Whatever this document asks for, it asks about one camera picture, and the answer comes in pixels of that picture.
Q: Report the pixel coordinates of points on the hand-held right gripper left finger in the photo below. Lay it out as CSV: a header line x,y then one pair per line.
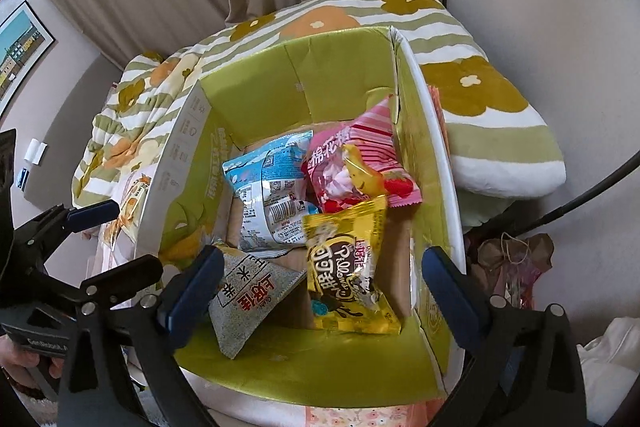
x,y
192,297

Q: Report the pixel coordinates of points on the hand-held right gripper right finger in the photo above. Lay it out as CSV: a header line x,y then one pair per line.
x,y
450,292

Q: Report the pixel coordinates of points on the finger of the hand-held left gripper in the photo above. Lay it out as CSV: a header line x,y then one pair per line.
x,y
130,274
92,214

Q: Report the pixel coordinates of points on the grey triangular snack packet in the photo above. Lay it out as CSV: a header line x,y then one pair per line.
x,y
250,302

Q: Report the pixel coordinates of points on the yellow snack packet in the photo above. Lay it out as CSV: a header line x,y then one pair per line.
x,y
345,267

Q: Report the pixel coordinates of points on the green cardboard box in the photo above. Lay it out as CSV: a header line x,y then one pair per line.
x,y
340,62

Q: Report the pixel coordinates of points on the person's left hand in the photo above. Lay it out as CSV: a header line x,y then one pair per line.
x,y
17,359

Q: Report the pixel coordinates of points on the pale green cloth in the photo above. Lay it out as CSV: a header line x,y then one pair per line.
x,y
482,209

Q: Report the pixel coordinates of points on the blue and white snack packet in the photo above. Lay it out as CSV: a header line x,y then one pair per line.
x,y
270,202

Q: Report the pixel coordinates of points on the pink striped marshmallow packet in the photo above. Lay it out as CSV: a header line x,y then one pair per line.
x,y
365,142

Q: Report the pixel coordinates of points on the white plastic bag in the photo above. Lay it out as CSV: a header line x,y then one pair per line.
x,y
615,347

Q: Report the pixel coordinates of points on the green striped floral blanket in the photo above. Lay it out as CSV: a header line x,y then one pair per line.
x,y
480,92

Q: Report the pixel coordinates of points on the small blue wall plate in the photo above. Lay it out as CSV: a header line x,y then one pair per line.
x,y
22,179

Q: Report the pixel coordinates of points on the white wall switch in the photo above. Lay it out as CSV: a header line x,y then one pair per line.
x,y
35,151

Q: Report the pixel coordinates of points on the framed wall picture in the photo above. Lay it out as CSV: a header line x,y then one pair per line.
x,y
20,47

